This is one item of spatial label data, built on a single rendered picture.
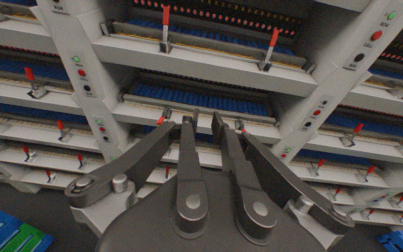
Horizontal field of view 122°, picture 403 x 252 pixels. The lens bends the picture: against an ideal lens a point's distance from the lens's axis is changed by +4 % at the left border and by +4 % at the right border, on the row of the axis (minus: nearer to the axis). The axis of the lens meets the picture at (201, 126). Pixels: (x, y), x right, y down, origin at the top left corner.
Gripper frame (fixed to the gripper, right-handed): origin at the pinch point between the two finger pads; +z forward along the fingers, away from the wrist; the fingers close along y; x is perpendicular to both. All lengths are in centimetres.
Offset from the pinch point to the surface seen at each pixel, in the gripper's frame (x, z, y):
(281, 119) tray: -2.6, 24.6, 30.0
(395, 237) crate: -72, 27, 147
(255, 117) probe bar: -3.5, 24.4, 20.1
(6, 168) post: -55, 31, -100
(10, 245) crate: -66, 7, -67
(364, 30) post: 22.2, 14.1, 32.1
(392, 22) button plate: 24.2, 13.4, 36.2
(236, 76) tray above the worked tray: 8.5, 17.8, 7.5
